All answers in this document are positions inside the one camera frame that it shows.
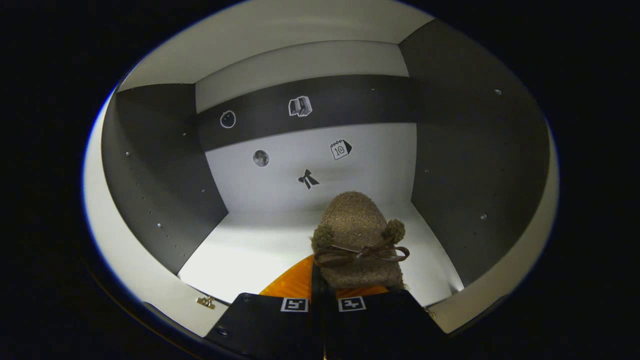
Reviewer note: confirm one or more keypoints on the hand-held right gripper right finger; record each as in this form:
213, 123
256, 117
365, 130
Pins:
385, 325

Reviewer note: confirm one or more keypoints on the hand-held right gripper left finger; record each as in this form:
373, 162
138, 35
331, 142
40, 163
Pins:
265, 325

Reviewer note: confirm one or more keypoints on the brown fuzzy shoe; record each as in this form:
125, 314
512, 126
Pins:
357, 215

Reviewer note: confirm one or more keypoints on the white shoe cabinet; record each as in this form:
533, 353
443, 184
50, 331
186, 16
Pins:
475, 175

